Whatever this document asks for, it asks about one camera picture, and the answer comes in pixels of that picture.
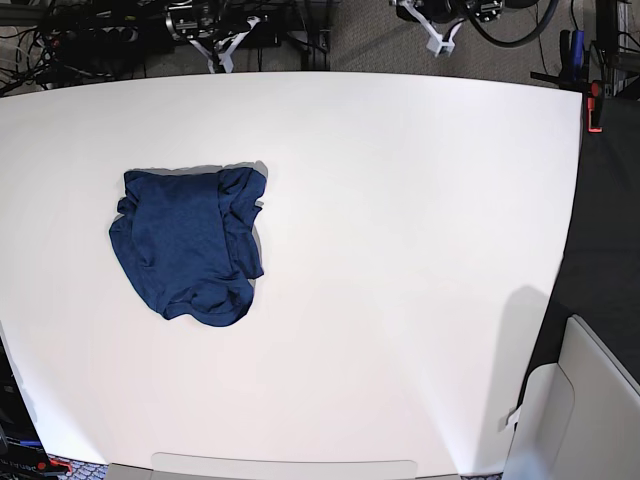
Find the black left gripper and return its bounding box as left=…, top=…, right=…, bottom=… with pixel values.
left=419, top=0, right=503, bottom=23

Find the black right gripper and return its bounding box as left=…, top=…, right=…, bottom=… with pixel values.
left=164, top=0, right=225, bottom=41

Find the blue long-sleeve T-shirt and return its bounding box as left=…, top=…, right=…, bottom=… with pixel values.
left=109, top=167, right=267, bottom=327

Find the black power strip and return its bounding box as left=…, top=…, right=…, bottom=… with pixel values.
left=77, top=26, right=139, bottom=45

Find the red clamp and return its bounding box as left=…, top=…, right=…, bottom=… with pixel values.
left=586, top=81, right=605, bottom=133

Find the white plastic bin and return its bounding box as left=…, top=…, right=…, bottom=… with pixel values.
left=503, top=316, right=639, bottom=480

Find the black box with label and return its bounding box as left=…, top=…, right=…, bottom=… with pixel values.
left=1, top=381, right=47, bottom=479

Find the black thick cable loop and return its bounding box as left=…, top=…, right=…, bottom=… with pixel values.
left=462, top=0, right=562, bottom=51

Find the blue handled tool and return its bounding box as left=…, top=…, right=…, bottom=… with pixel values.
left=571, top=30, right=584, bottom=71

